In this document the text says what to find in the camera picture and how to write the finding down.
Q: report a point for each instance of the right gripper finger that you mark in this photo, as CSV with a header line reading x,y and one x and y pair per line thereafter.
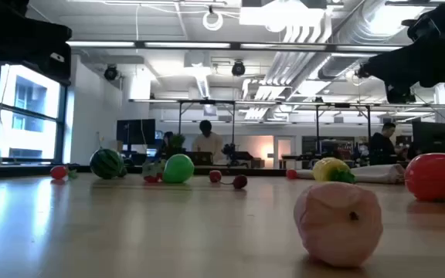
x,y
400,58
400,75

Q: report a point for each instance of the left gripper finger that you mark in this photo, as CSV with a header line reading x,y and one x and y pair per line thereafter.
x,y
41,32
45,56

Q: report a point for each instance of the large red tomato toy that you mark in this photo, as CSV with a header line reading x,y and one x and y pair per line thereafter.
x,y
437,177

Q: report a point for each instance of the striped green watermelon toy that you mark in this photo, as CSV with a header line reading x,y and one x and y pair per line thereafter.
x,y
106,163

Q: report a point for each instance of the black blackberry toy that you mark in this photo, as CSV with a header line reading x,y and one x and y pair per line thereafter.
x,y
123,172

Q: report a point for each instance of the red strawberry toy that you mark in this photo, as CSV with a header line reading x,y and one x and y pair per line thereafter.
x,y
151,173

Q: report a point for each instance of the pale pink peach toy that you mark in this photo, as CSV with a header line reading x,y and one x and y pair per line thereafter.
x,y
338,224

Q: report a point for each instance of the green apple toy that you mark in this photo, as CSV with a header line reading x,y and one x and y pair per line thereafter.
x,y
179,168

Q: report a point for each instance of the large window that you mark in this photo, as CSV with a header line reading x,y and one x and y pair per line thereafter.
x,y
25,116

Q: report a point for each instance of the black computer monitor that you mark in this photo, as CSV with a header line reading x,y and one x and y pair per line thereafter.
x,y
434,137
135,131

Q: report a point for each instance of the person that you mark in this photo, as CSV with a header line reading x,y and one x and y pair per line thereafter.
x,y
167,140
381,148
208,144

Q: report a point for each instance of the pale pink folded towel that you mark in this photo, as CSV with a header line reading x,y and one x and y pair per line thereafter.
x,y
377,173

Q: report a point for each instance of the small round red toy fruit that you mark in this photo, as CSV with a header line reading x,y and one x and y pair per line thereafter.
x,y
58,172

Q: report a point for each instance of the green star leaf piece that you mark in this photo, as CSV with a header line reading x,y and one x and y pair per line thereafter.
x,y
72,173

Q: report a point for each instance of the overhead light beam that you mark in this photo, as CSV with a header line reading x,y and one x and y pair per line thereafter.
x,y
245,46

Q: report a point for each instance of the black hanging camera rig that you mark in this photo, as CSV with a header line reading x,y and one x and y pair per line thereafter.
x,y
400,96
361,71

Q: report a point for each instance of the silver ceiling duct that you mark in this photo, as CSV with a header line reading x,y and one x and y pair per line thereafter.
x,y
346,34

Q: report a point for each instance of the black ceiling camera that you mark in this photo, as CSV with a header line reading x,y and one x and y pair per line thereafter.
x,y
238,68
110,72

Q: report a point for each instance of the black background workstation frame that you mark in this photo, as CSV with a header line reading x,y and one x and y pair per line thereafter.
x,y
207,102

